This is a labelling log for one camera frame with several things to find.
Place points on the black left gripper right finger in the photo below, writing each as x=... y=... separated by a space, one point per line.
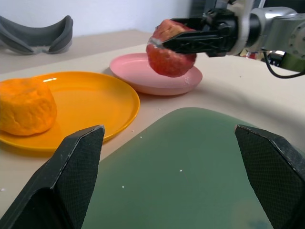
x=276 y=176

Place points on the green plate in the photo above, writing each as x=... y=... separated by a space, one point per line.
x=171 y=167

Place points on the orange foam fruit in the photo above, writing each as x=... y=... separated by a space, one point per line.
x=26 y=107

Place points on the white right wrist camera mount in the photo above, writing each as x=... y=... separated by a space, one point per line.
x=242 y=31

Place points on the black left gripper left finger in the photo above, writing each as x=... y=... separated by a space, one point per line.
x=64 y=181

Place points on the orange plate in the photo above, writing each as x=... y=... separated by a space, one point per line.
x=95 y=95

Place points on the red foam apple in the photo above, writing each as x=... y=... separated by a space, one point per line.
x=169 y=64

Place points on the pink plate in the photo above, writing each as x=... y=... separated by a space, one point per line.
x=133 y=71

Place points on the grey headset face pad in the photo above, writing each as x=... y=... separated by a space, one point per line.
x=59 y=35

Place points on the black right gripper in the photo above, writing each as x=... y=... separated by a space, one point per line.
x=228 y=26

